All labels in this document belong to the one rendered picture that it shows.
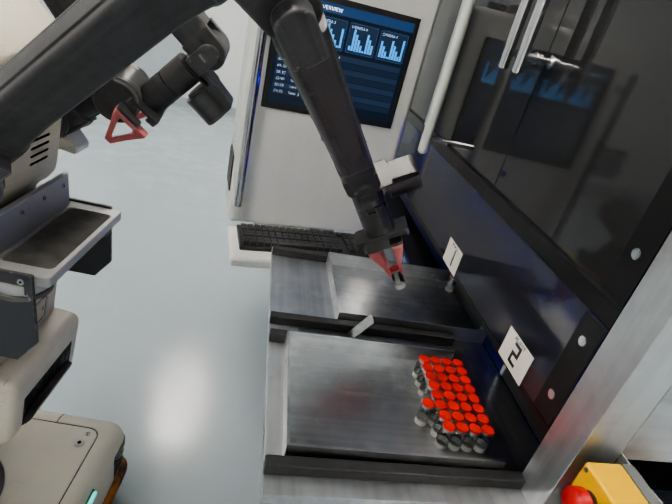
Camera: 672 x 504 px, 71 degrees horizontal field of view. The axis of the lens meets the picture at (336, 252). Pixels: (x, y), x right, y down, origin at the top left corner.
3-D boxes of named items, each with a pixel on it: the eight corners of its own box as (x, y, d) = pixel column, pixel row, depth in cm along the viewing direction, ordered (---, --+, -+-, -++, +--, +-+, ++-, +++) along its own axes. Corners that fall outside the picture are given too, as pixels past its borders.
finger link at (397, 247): (414, 277, 89) (399, 234, 85) (378, 288, 90) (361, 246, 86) (411, 261, 95) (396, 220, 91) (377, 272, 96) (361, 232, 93)
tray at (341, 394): (448, 363, 97) (454, 350, 95) (497, 477, 74) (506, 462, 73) (284, 343, 91) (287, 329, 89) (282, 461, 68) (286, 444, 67)
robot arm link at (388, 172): (338, 148, 79) (352, 192, 76) (403, 122, 77) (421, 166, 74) (352, 179, 90) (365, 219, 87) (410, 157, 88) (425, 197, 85)
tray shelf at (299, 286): (439, 277, 134) (442, 271, 133) (570, 518, 73) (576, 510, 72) (271, 252, 125) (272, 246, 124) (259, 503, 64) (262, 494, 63)
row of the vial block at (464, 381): (453, 376, 93) (461, 359, 91) (486, 454, 78) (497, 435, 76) (443, 375, 93) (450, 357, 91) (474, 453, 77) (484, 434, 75)
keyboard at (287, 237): (357, 238, 158) (359, 232, 156) (370, 260, 146) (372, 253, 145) (236, 227, 145) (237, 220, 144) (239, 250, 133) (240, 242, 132)
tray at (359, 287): (447, 281, 129) (451, 270, 127) (482, 343, 106) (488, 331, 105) (325, 263, 122) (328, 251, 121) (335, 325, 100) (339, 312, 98)
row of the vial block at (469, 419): (442, 375, 93) (450, 357, 91) (473, 453, 77) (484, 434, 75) (432, 374, 92) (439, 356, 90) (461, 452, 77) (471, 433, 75)
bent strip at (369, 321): (365, 336, 99) (372, 313, 96) (367, 346, 96) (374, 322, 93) (298, 328, 96) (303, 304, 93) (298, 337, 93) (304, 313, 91)
